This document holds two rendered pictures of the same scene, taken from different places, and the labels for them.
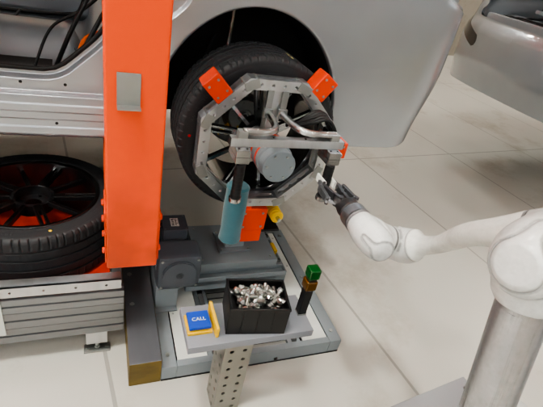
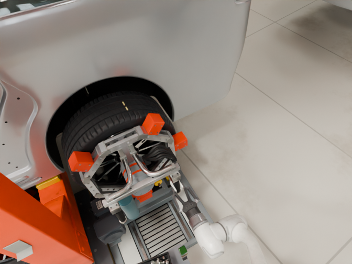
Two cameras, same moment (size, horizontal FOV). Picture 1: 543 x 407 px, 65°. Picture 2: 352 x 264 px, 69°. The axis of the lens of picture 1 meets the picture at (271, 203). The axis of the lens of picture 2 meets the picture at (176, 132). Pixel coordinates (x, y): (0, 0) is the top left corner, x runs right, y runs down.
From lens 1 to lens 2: 102 cm
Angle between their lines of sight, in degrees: 22
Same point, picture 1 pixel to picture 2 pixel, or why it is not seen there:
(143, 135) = (44, 248)
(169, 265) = (105, 237)
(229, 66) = (84, 143)
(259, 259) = (158, 194)
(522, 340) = not seen: outside the picture
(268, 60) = (109, 127)
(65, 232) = not seen: hidden behind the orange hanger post
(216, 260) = not seen: hidden behind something
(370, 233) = (207, 248)
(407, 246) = (233, 239)
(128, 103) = (22, 250)
